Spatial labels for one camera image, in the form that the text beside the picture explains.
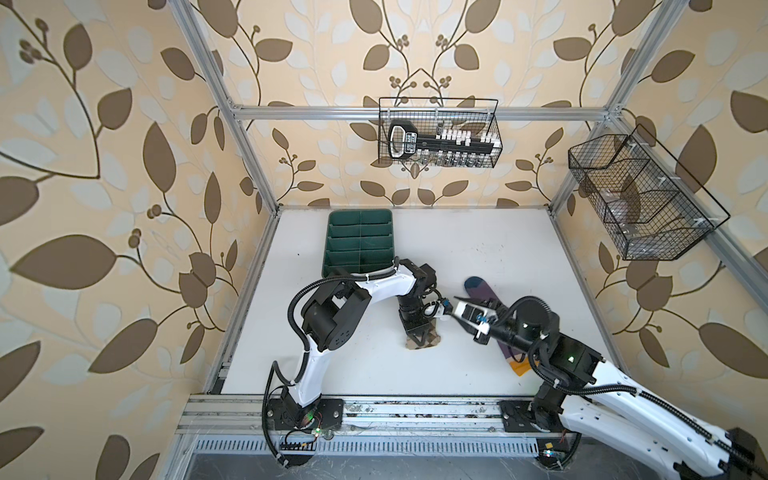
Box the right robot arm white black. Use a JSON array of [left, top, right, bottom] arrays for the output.
[[451, 296, 767, 479]]

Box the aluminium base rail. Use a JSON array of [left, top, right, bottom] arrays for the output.
[[173, 394, 679, 460]]

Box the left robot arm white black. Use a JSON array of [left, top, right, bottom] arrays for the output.
[[261, 258, 453, 468]]

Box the brown argyle sock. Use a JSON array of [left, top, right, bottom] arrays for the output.
[[405, 322, 441, 350]]

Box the black tool set in basket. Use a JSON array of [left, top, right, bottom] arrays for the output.
[[384, 119, 503, 164]]

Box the black wire basket back wall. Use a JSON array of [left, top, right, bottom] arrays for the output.
[[377, 96, 503, 169]]

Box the black wire basket right wall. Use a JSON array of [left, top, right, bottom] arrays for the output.
[[568, 124, 731, 261]]

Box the purple sock orange cuff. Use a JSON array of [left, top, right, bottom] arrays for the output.
[[464, 276, 531, 377]]

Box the green divided organizer tray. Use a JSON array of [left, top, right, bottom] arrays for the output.
[[321, 209, 395, 277]]

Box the black wire basket wall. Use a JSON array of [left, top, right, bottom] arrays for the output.
[[377, 96, 503, 169], [568, 124, 731, 261]]

